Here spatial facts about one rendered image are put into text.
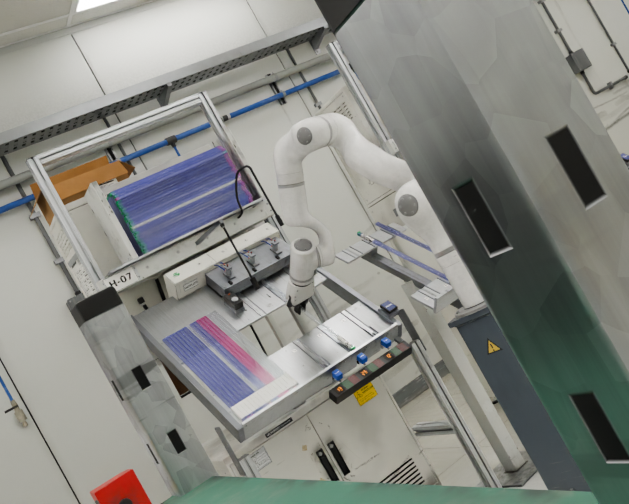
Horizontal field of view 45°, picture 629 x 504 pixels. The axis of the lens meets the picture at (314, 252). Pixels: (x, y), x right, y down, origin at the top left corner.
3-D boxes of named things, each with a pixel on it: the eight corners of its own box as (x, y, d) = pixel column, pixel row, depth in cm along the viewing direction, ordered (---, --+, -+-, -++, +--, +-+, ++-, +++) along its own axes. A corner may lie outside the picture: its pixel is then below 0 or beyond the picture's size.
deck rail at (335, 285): (402, 336, 269) (402, 323, 265) (398, 338, 268) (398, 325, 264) (280, 249, 315) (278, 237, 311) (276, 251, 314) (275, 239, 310)
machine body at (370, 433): (452, 500, 292) (372, 359, 293) (311, 619, 258) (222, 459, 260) (371, 494, 349) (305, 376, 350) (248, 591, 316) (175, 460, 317)
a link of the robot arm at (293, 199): (319, 175, 259) (331, 261, 266) (274, 183, 254) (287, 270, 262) (327, 177, 250) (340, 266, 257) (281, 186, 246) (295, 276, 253)
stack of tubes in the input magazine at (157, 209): (255, 200, 305) (223, 142, 305) (144, 254, 281) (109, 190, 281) (245, 209, 316) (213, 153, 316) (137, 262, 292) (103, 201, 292)
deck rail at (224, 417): (245, 440, 236) (243, 427, 233) (240, 443, 236) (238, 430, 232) (135, 326, 282) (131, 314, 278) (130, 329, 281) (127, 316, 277)
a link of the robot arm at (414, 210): (477, 235, 229) (438, 166, 229) (454, 251, 214) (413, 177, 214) (444, 251, 236) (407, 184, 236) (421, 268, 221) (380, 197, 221)
